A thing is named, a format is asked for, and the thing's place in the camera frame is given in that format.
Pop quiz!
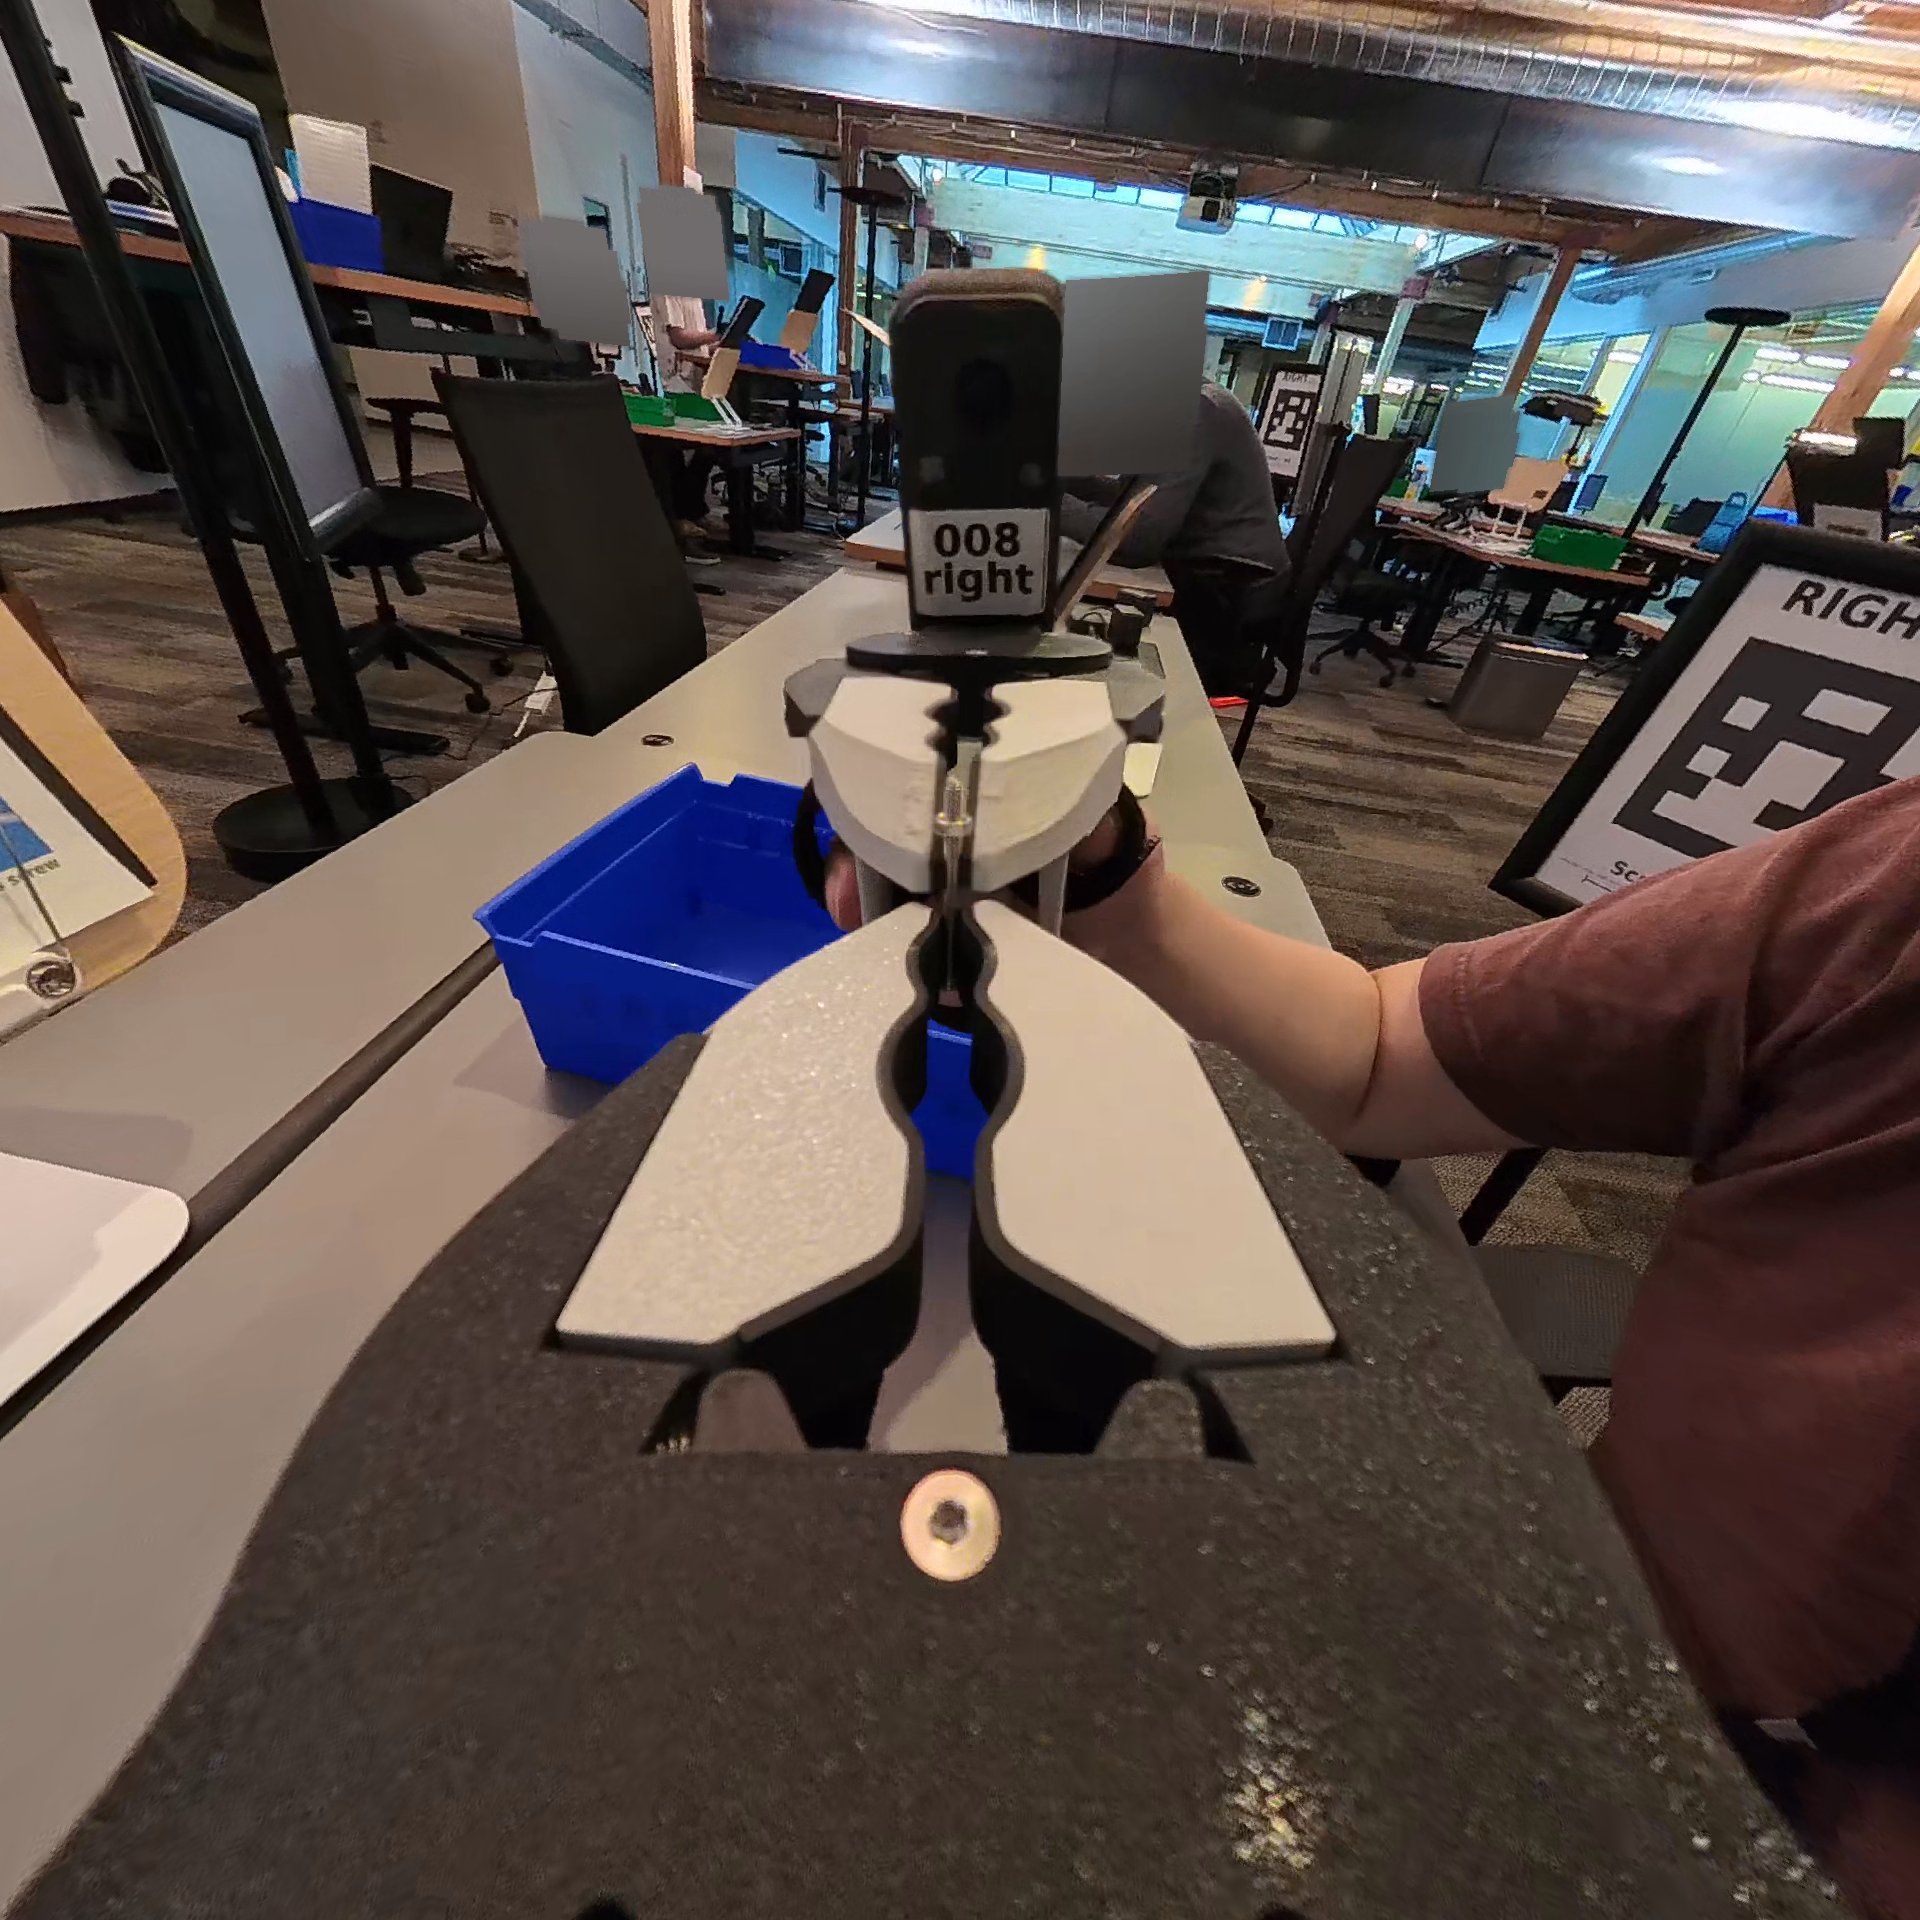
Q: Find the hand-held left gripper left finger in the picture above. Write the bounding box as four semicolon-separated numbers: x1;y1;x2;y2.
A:
555;903;928;1451

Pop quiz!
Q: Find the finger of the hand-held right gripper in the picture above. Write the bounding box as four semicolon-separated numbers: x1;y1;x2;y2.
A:
806;683;963;903
959;683;1129;903

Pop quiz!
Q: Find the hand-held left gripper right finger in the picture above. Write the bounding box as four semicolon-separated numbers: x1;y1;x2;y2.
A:
957;900;1341;1455

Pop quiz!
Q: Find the long metal bolt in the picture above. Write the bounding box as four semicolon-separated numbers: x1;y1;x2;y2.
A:
939;751;974;1006

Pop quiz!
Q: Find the plain blue bin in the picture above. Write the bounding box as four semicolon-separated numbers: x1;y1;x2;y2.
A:
477;767;994;1183

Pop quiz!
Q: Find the person's right forearm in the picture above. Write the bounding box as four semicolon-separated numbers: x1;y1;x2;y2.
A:
1183;887;1502;1165

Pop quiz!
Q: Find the person's right hand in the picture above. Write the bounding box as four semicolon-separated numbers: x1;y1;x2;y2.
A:
826;841;1213;986

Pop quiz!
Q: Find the tilted document stand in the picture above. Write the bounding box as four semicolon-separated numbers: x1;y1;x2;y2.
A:
1049;479;1163;629

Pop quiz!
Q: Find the framed tag sign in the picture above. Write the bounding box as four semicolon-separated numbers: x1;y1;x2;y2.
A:
1250;361;1331;482
1492;517;1920;920

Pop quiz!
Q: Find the black office chair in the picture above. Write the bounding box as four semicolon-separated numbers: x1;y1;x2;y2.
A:
433;368;709;742
1198;434;1419;767
320;398;496;720

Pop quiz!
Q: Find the grey trash bin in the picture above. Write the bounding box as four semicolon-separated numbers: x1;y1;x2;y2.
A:
1448;629;1591;742

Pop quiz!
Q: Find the blue storage bin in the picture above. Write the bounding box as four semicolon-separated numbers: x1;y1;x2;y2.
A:
287;195;388;276

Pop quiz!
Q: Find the black framed display board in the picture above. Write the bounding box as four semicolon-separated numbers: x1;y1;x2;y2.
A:
0;0;453;889

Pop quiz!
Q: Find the printed instruction sheet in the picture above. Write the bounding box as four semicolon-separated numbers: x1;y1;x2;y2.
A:
0;736;151;964

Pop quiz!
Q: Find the black floor lamp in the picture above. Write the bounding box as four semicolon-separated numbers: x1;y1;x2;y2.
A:
1626;303;1793;540

